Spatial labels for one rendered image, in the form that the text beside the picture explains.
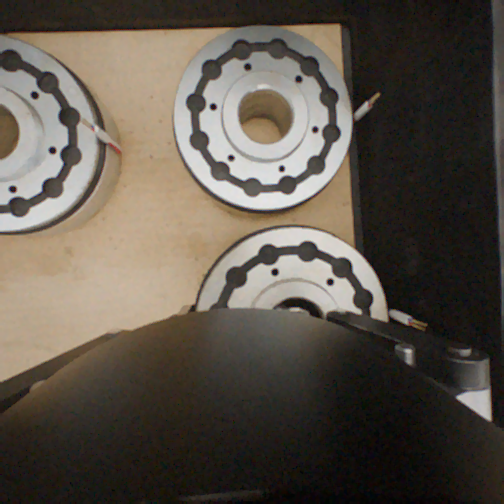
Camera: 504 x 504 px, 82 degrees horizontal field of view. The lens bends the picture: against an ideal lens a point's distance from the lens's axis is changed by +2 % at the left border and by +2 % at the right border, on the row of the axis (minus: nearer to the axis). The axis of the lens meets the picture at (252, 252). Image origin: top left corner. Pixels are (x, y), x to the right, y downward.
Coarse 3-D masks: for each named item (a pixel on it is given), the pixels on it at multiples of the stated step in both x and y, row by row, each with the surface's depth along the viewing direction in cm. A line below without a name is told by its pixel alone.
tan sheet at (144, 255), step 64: (128, 64) 18; (128, 128) 19; (256, 128) 19; (128, 192) 19; (192, 192) 19; (320, 192) 20; (0, 256) 18; (64, 256) 19; (128, 256) 19; (192, 256) 19; (0, 320) 19; (64, 320) 19; (128, 320) 19
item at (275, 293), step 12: (264, 288) 15; (276, 288) 14; (288, 288) 14; (300, 288) 14; (312, 288) 14; (324, 288) 15; (264, 300) 14; (276, 300) 14; (312, 300) 14; (324, 300) 14; (324, 312) 14
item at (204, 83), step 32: (256, 32) 16; (288, 32) 16; (192, 64) 16; (224, 64) 16; (256, 64) 16; (288, 64) 16; (320, 64) 16; (192, 96) 16; (224, 96) 16; (320, 96) 17; (192, 128) 16; (320, 128) 16; (192, 160) 16; (224, 160) 16; (288, 160) 16; (320, 160) 17; (224, 192) 16; (256, 192) 17; (288, 192) 17
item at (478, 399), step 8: (400, 344) 8; (408, 344) 8; (400, 352) 8; (408, 352) 8; (408, 360) 8; (440, 384) 8; (448, 384) 8; (456, 392) 7; (464, 392) 7; (472, 392) 7; (480, 392) 7; (488, 392) 7; (464, 400) 7; (472, 400) 7; (480, 400) 7; (488, 400) 7; (472, 408) 7; (480, 408) 7; (488, 408) 7; (488, 416) 7
